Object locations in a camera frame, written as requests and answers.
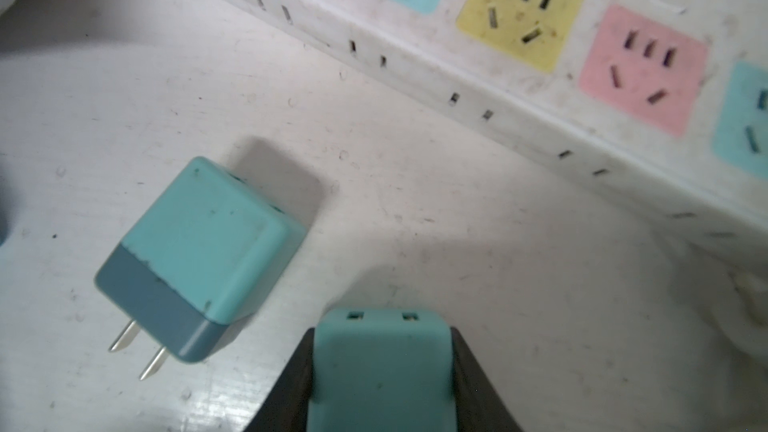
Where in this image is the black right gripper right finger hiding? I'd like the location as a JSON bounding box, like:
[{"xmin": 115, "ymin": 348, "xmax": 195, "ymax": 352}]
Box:
[{"xmin": 450, "ymin": 327, "xmax": 523, "ymax": 432}]

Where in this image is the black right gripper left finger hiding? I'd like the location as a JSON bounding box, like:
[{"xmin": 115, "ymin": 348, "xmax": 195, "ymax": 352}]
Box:
[{"xmin": 244, "ymin": 328, "xmax": 315, "ymax": 432}]

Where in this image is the white long power strip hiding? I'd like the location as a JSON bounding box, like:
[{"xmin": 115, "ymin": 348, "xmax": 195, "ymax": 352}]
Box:
[{"xmin": 227, "ymin": 0, "xmax": 767, "ymax": 271}]

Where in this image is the teal plug adapter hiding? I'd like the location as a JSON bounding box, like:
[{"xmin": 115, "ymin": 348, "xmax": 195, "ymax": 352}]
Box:
[
  {"xmin": 307, "ymin": 308, "xmax": 458, "ymax": 431},
  {"xmin": 94, "ymin": 156, "xmax": 307, "ymax": 379}
]

